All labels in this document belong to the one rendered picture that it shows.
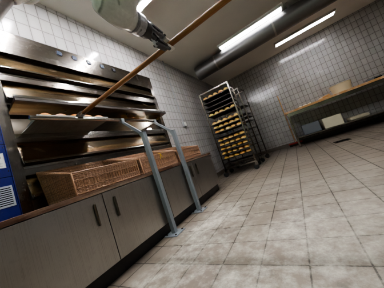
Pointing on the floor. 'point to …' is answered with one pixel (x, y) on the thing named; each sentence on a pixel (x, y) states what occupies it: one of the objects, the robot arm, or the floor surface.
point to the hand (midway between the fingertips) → (168, 44)
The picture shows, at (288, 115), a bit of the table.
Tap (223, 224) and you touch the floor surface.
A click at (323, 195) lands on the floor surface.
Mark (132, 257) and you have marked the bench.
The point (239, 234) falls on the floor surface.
